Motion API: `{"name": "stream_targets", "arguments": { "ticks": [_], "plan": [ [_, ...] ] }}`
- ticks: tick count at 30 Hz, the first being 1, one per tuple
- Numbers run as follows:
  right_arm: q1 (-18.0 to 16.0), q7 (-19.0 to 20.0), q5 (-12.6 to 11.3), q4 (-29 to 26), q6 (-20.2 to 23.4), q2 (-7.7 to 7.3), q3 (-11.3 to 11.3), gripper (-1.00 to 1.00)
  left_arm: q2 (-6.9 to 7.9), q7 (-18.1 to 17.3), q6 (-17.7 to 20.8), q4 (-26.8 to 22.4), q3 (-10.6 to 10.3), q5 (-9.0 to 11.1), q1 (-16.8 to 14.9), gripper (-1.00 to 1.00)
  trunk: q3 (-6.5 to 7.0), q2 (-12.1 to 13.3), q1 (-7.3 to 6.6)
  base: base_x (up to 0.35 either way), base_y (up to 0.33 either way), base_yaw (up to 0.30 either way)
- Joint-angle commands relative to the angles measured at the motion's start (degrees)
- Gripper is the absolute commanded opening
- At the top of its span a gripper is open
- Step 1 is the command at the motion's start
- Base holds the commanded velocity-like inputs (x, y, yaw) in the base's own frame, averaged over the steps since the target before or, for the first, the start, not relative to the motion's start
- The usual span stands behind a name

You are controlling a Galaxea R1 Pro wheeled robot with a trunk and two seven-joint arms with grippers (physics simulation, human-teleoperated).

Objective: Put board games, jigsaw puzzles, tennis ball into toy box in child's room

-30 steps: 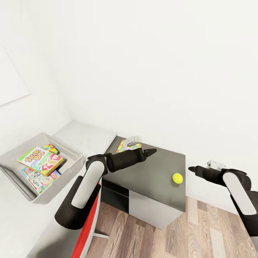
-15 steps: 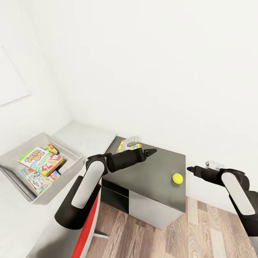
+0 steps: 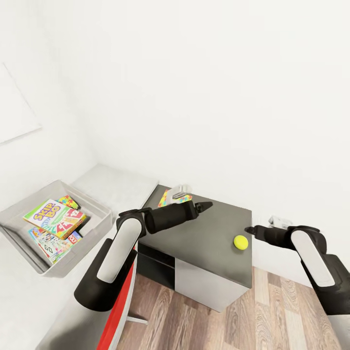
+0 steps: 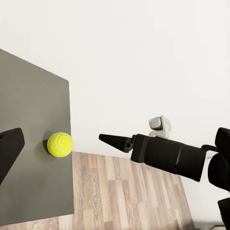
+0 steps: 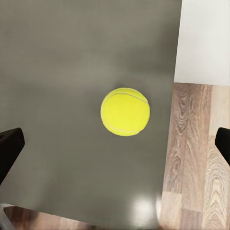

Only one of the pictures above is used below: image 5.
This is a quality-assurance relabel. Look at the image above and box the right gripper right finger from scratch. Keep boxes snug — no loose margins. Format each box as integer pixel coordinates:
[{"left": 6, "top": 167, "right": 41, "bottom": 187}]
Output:
[{"left": 215, "top": 127, "right": 230, "bottom": 166}]

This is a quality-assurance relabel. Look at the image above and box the tennis ball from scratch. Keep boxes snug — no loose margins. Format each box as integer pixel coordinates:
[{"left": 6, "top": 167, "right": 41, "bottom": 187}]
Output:
[{"left": 101, "top": 88, "right": 150, "bottom": 137}]

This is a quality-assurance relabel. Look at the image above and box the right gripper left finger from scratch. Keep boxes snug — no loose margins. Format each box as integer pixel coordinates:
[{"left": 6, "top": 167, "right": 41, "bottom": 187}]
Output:
[{"left": 0, "top": 127, "right": 25, "bottom": 185}]

